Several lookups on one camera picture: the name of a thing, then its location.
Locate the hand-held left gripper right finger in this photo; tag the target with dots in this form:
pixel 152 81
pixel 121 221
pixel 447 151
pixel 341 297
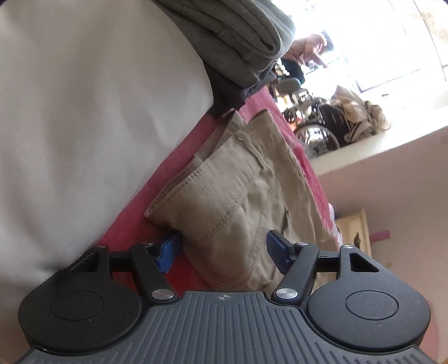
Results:
pixel 280 250

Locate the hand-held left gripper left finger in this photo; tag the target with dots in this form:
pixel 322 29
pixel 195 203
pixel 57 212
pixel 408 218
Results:
pixel 168 252

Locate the beige pants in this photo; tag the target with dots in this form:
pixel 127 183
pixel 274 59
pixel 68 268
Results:
pixel 238 196

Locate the dark grey garment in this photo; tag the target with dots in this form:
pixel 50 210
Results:
pixel 227 91

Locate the pile of beige clothes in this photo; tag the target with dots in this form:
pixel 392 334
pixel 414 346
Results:
pixel 360 112

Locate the cream nightstand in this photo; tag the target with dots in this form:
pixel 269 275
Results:
pixel 353 231

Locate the pink floral blanket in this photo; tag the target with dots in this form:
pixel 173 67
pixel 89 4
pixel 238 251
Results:
pixel 175 157

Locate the wheelchair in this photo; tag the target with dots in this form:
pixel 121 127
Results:
pixel 329 115

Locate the white pillow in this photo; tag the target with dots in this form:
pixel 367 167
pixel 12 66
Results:
pixel 87 122

